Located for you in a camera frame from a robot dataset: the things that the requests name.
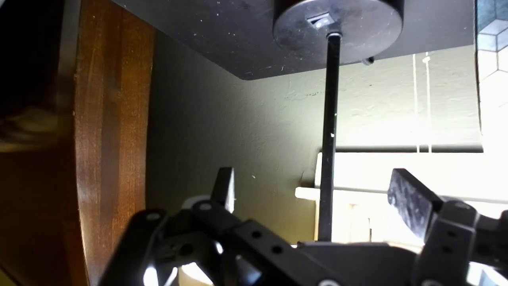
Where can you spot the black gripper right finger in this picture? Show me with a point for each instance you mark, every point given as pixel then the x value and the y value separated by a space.
pixel 449 232

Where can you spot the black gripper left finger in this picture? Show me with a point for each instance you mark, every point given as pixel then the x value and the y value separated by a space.
pixel 211 238

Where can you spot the black pole with round base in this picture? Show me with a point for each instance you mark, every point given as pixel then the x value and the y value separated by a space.
pixel 328 132

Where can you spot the black side table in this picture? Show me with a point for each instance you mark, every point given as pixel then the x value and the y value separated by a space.
pixel 211 32

